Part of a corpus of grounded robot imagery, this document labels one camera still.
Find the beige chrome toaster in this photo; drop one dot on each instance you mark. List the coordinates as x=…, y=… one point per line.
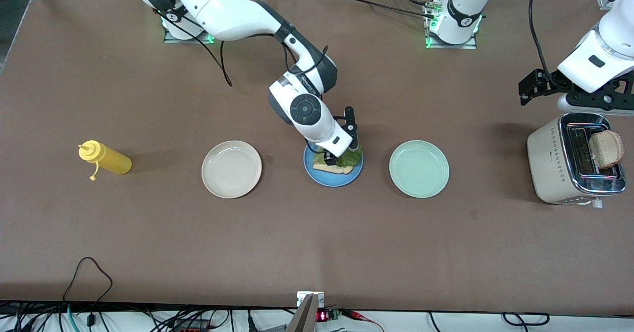
x=550, y=168

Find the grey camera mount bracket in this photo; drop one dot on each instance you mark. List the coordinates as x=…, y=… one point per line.
x=304, y=317

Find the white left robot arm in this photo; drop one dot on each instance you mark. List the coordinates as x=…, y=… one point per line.
x=463, y=5

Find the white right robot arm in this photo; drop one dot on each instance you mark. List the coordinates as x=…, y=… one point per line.
x=223, y=5

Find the green lettuce leaf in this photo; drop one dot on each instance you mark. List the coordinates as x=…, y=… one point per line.
x=349, y=158

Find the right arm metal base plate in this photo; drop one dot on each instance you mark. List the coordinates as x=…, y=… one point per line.
x=188, y=41

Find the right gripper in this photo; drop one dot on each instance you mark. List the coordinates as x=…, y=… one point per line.
x=329, y=162

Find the beige plate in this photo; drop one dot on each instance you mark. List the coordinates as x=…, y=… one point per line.
x=231, y=169

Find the toasted bread slice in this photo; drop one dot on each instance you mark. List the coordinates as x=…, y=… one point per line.
x=342, y=170
x=608, y=149

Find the light green plate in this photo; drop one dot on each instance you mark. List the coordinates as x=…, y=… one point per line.
x=419, y=169

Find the aluminium frame corner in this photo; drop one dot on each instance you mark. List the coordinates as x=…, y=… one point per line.
x=605, y=2

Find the red digit display module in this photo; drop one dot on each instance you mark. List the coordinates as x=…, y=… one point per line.
x=323, y=316

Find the yellow mustard squeeze bottle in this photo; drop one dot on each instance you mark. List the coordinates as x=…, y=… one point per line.
x=111, y=161

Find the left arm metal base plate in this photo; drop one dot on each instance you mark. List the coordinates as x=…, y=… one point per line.
x=450, y=46

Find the blue plate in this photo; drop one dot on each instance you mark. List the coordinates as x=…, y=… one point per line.
x=322, y=179

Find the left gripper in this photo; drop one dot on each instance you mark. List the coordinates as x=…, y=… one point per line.
x=545, y=82

